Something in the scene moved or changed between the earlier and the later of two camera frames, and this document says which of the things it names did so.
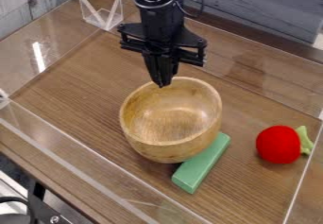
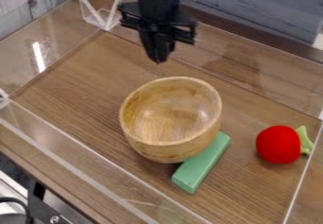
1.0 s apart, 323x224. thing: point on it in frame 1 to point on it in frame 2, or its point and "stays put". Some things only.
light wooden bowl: [170, 123] stays put
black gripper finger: [166, 67] to [165, 46]
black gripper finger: [160, 67] to [150, 41]
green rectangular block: [194, 171] stays put
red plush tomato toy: [282, 144] stays put
